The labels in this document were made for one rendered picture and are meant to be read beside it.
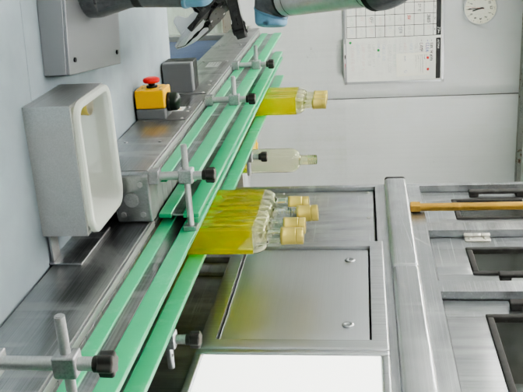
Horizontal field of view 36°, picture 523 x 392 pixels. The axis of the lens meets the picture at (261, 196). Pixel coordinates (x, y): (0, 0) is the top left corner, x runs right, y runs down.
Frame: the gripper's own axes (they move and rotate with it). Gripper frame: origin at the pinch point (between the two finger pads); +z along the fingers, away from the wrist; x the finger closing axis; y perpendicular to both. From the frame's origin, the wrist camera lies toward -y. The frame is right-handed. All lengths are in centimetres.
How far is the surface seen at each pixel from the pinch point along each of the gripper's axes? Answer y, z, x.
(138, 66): 5.4, 10.5, -2.8
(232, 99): -11.9, -0.7, -18.5
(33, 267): -31, 47, 51
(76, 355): -56, 41, 89
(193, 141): -21.1, 14.2, 7.5
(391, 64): 77, -172, -533
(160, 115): -8.0, 15.0, -1.2
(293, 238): -54, 14, 22
